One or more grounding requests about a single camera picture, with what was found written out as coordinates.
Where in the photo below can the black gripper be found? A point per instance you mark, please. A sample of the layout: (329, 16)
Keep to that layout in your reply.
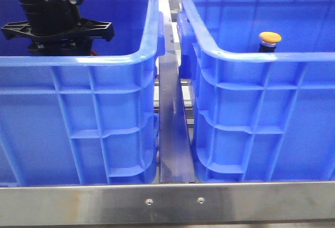
(76, 41)

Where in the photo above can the yellow push button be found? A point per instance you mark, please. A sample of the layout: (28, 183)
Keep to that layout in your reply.
(268, 41)

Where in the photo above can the red push button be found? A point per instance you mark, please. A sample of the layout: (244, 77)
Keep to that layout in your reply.
(94, 53)

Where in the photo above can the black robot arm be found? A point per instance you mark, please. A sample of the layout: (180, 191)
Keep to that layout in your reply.
(56, 28)

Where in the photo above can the large blue crate left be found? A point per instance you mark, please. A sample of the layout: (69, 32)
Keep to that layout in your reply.
(70, 121)

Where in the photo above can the large blue crate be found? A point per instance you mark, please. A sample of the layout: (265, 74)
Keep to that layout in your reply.
(261, 116)
(70, 121)

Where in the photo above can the dark steel divider bar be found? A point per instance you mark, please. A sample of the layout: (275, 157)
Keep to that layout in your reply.
(176, 163)

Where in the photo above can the large blue crate right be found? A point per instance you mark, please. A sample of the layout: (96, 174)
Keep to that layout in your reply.
(261, 116)

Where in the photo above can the steel front rail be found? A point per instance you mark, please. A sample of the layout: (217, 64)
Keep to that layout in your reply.
(194, 203)

